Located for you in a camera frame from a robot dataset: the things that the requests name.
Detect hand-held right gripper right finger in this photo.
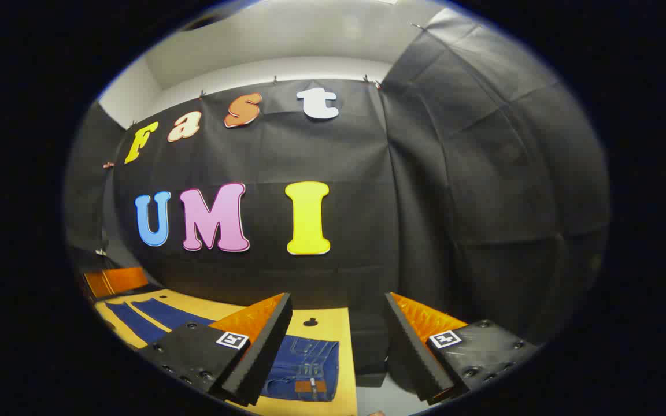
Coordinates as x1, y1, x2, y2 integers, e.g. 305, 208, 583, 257
384, 292, 542, 405

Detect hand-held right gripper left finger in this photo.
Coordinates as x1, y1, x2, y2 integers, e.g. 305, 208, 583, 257
136, 292, 294, 407

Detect blue denim jeans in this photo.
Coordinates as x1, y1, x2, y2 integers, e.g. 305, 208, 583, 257
103, 296, 341, 403

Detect black backdrop cloth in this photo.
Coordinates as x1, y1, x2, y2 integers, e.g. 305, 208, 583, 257
64, 6, 611, 399

